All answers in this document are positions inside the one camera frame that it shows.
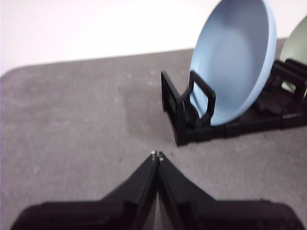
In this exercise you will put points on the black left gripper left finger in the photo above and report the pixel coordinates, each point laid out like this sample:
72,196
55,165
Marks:
96,215

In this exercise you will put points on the light blue plate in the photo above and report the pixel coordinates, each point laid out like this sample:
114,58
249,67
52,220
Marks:
235,60

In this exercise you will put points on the pale green plate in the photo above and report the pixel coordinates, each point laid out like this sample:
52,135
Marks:
297,40

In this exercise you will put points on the black plastic plate rack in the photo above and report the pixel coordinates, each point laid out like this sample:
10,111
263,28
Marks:
251,124

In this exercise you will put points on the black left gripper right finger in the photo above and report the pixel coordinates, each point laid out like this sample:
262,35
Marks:
216,215

